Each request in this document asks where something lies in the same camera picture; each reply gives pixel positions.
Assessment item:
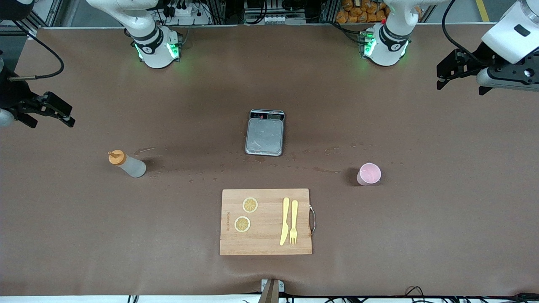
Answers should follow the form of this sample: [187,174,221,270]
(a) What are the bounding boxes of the silver digital kitchen scale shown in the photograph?
[245,109,286,157]

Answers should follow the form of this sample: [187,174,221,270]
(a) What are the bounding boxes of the brown camera post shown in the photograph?
[258,279,280,303]

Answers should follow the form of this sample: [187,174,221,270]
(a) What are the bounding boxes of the brown table mat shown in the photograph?
[0,24,539,298]

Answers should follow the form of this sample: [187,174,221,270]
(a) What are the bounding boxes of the black floor cables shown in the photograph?
[404,286,539,303]

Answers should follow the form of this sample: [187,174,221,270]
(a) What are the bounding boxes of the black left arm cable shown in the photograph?
[441,0,481,64]

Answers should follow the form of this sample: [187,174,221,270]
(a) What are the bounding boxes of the pink plastic cup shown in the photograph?
[357,163,382,186]

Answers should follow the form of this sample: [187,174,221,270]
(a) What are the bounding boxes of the pile of orange snack bags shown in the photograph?
[336,0,393,24]

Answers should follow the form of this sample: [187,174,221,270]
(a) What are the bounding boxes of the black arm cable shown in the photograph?
[8,29,65,81]
[441,0,481,64]

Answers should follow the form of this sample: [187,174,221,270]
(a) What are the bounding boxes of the yellow plastic knife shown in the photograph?
[280,197,291,246]

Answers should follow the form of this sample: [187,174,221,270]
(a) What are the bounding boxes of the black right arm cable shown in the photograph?
[8,29,65,81]

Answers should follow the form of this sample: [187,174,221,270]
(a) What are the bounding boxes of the yellow plastic fork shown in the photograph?
[289,200,299,245]

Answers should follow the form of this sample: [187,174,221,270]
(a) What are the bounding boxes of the grey metal bracket plate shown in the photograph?
[261,279,285,293]

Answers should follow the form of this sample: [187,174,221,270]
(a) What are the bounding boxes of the wooden cutting board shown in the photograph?
[219,189,316,256]

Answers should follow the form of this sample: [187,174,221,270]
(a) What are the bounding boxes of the sauce bottle with orange cap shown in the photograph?
[108,150,147,178]

